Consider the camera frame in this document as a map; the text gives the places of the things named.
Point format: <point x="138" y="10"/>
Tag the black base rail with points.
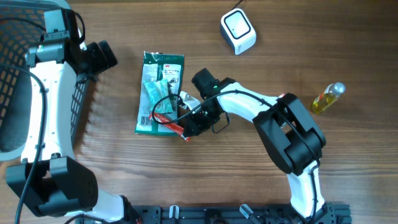
<point x="277" y="213"/>

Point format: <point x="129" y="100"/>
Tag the light teal wipes packet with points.
<point x="159" y="96"/>

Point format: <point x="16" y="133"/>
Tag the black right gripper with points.
<point x="198" y="127"/>

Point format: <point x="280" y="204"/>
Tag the grey plastic mesh basket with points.
<point x="12" y="93"/>

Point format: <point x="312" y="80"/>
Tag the white barcode scanner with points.
<point x="237" y="31"/>

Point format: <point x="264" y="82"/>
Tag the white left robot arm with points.
<point x="49" y="181"/>

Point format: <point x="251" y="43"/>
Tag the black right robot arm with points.
<point x="289" y="134"/>

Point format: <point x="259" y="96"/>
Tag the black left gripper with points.
<point x="101" y="55"/>

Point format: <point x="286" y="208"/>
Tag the green 3M glove package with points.
<point x="157" y="66"/>

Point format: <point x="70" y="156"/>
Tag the yellow liquid Vim bottle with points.
<point x="331" y="94"/>

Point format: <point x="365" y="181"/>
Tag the red stick sachet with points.
<point x="172" y="126"/>

